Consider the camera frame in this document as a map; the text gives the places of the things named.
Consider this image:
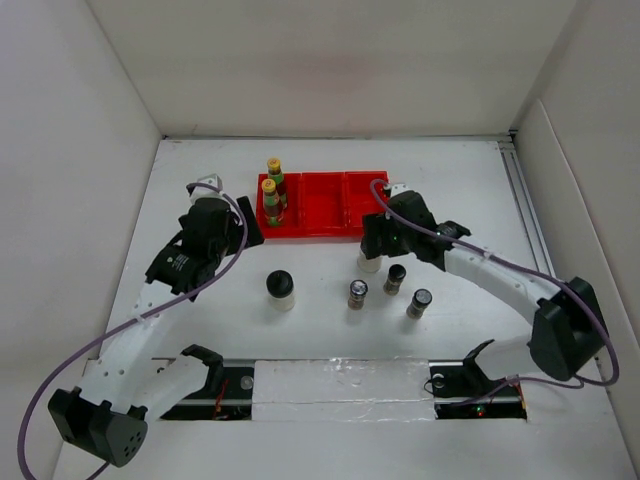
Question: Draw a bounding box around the red sauce bottle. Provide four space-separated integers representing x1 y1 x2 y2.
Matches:
267 157 288 209
261 177 287 227

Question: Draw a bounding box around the white salt shaker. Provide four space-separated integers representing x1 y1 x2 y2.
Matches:
357 252 383 273
266 270 295 311

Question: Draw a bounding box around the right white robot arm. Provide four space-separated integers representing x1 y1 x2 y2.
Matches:
359 180 620 403

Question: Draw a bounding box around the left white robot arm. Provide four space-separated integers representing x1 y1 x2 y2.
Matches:
48 194 264 467

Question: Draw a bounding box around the middle black-lid spice jar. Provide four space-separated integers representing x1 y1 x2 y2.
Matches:
383 264 406 296

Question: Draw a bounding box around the black-lid spice jar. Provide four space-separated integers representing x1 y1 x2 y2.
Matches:
406 288 433 319
383 264 406 296

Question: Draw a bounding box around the right black-lid spice jar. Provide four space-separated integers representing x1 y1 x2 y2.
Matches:
406 288 433 319

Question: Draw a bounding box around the red three-compartment tray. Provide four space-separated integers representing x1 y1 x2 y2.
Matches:
255 171 389 239

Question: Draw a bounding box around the silver-lid spice jar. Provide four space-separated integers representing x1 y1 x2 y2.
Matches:
347 279 368 310

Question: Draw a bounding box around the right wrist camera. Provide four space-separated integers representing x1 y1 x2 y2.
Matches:
383 183 410 199

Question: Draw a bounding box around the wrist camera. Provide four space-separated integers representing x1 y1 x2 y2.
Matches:
197 173 223 193
383 183 410 199

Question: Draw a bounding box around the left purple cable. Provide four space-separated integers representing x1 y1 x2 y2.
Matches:
17 182 250 480

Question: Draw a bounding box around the purple cable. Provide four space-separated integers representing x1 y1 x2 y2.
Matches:
368 178 621 407
17 182 250 480

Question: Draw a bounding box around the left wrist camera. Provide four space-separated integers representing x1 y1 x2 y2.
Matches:
197 173 223 193

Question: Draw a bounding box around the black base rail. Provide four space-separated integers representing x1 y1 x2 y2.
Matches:
163 358 527 423

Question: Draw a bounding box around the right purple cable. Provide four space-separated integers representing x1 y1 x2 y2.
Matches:
368 178 621 407

